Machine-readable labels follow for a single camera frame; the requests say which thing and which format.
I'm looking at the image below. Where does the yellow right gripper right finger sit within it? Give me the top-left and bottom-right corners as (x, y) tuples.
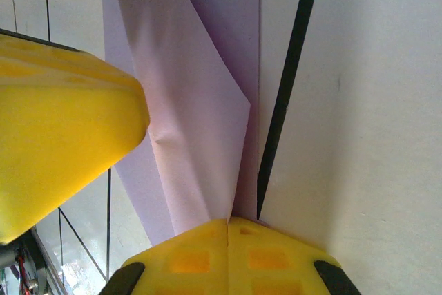
(227, 216), (362, 295)

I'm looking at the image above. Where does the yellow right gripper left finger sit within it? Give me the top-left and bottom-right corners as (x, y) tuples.
(106, 218), (229, 295)

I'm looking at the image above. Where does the lilac paper sheet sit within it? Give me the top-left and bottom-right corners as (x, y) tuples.
(98, 0), (264, 248)

